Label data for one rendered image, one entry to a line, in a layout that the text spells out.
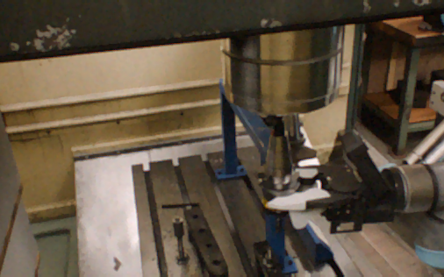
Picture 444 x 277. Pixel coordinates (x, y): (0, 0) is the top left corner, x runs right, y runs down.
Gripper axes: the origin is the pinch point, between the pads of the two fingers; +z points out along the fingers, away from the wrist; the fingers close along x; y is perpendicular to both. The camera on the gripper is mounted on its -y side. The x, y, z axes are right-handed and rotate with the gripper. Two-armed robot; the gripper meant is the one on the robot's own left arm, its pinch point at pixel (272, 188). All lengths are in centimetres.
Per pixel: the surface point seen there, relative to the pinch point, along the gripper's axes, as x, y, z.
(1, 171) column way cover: 8.7, -1.8, 42.9
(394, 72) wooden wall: 283, 95, -152
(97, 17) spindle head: -15.5, -31.3, 19.2
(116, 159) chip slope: 93, 46, 41
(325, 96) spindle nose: -6.6, -17.9, -5.3
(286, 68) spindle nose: -8.0, -22.5, 0.0
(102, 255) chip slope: 58, 61, 44
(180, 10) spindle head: -14.4, -31.3, 11.8
